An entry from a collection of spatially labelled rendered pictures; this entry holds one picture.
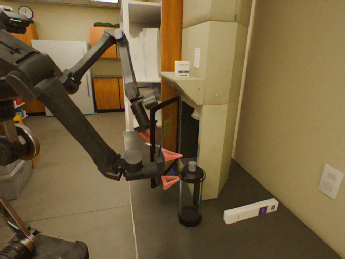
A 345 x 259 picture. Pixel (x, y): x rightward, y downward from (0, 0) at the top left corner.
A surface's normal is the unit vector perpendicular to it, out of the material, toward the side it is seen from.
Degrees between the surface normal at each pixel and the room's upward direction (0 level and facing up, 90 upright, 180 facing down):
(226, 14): 90
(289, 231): 0
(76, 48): 90
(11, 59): 44
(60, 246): 0
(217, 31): 90
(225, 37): 90
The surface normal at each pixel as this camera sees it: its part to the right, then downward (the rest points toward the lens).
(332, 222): -0.96, 0.07
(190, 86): 0.27, 0.34
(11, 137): 0.97, 0.10
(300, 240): 0.03, -0.94
